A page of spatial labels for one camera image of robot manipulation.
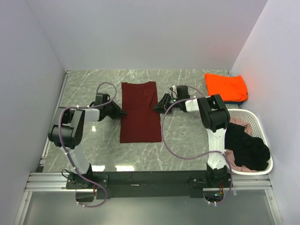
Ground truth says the black garment in basket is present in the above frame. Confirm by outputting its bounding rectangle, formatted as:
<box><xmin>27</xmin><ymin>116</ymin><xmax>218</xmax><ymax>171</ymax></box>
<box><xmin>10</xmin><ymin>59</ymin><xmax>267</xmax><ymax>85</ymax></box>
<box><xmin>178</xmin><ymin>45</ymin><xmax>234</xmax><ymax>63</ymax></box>
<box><xmin>225</xmin><ymin>123</ymin><xmax>270</xmax><ymax>171</ymax></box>

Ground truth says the folded blue t-shirt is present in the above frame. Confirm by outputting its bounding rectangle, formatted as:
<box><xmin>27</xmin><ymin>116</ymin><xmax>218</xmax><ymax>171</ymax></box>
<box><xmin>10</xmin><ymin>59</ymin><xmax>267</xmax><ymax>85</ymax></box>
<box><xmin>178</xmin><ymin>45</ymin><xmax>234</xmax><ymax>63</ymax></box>
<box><xmin>205</xmin><ymin>85</ymin><xmax>247</xmax><ymax>105</ymax></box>

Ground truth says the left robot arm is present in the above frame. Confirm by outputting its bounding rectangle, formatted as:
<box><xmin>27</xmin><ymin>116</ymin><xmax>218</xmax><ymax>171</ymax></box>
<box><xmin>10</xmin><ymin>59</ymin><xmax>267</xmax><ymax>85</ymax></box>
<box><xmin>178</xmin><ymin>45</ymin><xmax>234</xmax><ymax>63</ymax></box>
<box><xmin>48</xmin><ymin>100</ymin><xmax>127</xmax><ymax>188</ymax></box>

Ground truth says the folded orange t-shirt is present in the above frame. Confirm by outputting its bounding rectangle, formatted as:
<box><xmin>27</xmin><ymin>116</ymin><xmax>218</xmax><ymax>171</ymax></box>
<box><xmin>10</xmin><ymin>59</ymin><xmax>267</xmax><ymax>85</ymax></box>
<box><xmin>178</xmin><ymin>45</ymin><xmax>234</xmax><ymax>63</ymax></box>
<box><xmin>204</xmin><ymin>73</ymin><xmax>248</xmax><ymax>103</ymax></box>

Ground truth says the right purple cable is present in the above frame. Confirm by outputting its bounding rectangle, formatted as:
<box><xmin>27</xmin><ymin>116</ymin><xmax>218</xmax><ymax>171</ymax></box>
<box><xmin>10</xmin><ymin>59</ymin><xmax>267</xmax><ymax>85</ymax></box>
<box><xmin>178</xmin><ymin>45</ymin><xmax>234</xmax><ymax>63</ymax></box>
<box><xmin>161</xmin><ymin>85</ymin><xmax>234</xmax><ymax>205</ymax></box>

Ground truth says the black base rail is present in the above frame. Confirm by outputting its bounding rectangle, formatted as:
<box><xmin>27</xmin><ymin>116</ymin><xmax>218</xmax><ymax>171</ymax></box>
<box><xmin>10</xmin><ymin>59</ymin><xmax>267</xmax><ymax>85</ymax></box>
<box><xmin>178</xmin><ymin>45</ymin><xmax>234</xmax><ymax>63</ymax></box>
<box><xmin>66</xmin><ymin>170</ymin><xmax>231</xmax><ymax>200</ymax></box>

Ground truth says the pink garment in basket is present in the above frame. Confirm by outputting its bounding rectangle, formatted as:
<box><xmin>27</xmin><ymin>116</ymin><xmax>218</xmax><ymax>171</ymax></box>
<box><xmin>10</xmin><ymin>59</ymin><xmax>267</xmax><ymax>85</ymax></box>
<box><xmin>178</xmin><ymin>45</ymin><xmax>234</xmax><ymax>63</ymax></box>
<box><xmin>225</xmin><ymin>118</ymin><xmax>257</xmax><ymax>173</ymax></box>

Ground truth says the dark red t-shirt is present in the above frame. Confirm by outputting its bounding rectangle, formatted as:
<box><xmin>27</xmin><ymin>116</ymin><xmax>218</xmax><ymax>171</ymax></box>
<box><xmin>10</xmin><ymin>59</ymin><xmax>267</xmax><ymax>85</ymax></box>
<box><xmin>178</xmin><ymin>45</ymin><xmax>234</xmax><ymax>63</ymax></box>
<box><xmin>120</xmin><ymin>82</ymin><xmax>162</xmax><ymax>143</ymax></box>

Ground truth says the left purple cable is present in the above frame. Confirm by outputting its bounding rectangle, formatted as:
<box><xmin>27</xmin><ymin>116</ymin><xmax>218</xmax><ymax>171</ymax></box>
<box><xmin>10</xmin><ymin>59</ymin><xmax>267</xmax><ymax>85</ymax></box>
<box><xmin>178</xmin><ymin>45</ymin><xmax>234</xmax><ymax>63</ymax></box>
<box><xmin>58</xmin><ymin>82</ymin><xmax>118</xmax><ymax>208</ymax></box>

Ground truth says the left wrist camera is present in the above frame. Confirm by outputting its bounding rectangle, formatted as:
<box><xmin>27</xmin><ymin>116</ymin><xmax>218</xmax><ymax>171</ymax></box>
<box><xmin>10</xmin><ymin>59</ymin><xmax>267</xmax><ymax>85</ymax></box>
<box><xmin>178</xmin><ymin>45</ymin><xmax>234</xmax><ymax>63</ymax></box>
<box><xmin>94</xmin><ymin>93</ymin><xmax>110</xmax><ymax>106</ymax></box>

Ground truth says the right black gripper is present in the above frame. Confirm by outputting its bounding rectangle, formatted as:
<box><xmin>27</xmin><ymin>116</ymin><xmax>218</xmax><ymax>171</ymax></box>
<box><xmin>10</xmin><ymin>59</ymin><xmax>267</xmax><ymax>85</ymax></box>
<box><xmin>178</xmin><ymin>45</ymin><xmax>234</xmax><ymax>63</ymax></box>
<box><xmin>153</xmin><ymin>93</ymin><xmax>182</xmax><ymax>114</ymax></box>

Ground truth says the white plastic laundry basket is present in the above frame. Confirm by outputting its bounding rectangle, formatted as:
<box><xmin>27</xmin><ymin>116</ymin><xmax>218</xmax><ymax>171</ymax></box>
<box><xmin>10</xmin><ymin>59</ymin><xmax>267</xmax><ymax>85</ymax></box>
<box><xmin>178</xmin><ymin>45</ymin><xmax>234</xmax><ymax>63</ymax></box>
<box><xmin>228</xmin><ymin>109</ymin><xmax>274</xmax><ymax>176</ymax></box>

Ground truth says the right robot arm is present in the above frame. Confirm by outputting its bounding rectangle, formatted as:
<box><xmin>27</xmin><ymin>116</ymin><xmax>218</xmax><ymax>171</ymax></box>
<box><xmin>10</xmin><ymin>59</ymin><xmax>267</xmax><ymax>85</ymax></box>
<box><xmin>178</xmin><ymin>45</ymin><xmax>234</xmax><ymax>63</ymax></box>
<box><xmin>153</xmin><ymin>94</ymin><xmax>232</xmax><ymax>187</ymax></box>

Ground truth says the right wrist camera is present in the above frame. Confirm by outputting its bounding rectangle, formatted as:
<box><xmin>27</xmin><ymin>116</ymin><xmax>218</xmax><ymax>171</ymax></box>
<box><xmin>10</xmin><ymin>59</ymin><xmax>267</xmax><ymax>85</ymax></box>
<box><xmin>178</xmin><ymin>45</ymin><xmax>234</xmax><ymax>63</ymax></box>
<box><xmin>176</xmin><ymin>85</ymin><xmax>190</xmax><ymax>100</ymax></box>

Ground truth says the purple cable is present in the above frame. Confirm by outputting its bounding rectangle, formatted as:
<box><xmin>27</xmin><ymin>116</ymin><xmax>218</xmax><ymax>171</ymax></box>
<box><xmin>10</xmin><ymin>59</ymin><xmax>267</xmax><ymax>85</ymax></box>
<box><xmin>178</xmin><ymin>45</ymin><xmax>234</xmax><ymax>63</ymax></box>
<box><xmin>161</xmin><ymin>85</ymin><xmax>234</xmax><ymax>205</ymax></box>
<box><xmin>58</xmin><ymin>82</ymin><xmax>118</xmax><ymax>208</ymax></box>

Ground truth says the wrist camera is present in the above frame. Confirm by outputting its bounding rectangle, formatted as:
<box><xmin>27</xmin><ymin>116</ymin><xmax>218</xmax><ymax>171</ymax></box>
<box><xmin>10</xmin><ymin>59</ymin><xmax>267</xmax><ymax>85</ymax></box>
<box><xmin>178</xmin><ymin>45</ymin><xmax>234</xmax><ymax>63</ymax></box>
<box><xmin>94</xmin><ymin>93</ymin><xmax>110</xmax><ymax>106</ymax></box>
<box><xmin>176</xmin><ymin>85</ymin><xmax>190</xmax><ymax>100</ymax></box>

